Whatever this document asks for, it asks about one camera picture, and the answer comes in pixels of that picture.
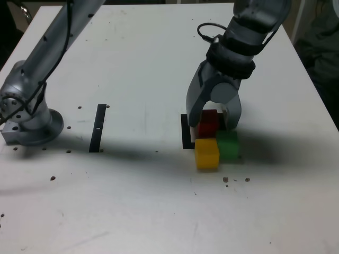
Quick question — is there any chrome metal tube frame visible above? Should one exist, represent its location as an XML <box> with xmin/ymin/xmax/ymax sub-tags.
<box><xmin>20</xmin><ymin>4</ymin><xmax>34</xmax><ymax>21</ymax></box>

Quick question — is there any yellow cube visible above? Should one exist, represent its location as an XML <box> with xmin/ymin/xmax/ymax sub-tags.
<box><xmin>194</xmin><ymin>138</ymin><xmax>220</xmax><ymax>170</ymax></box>

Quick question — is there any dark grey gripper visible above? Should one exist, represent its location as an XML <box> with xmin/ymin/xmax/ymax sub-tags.
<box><xmin>185</xmin><ymin>60</ymin><xmax>243</xmax><ymax>131</ymax></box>

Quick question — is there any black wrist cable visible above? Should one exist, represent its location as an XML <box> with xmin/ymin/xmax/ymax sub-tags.
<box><xmin>197</xmin><ymin>22</ymin><xmax>228</xmax><ymax>44</ymax></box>

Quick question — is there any green cube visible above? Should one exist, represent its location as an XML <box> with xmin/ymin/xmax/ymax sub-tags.
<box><xmin>216</xmin><ymin>131</ymin><xmax>242</xmax><ymax>160</ymax></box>

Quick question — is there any red cube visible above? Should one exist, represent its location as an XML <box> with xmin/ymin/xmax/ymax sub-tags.
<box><xmin>198</xmin><ymin>110</ymin><xmax>220</xmax><ymax>138</ymax></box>

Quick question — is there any white furniture post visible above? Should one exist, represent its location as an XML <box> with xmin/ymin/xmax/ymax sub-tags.
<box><xmin>291</xmin><ymin>0</ymin><xmax>315</xmax><ymax>44</ymax></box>

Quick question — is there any black tape strip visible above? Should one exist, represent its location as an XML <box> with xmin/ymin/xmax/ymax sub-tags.
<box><xmin>88</xmin><ymin>104</ymin><xmax>107</xmax><ymax>153</ymax></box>

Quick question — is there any person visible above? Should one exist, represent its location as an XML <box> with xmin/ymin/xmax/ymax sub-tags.
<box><xmin>293</xmin><ymin>0</ymin><xmax>339</xmax><ymax>133</ymax></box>

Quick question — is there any black tape square outline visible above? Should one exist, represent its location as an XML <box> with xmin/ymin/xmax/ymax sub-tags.
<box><xmin>180</xmin><ymin>113</ymin><xmax>228</xmax><ymax>150</ymax></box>

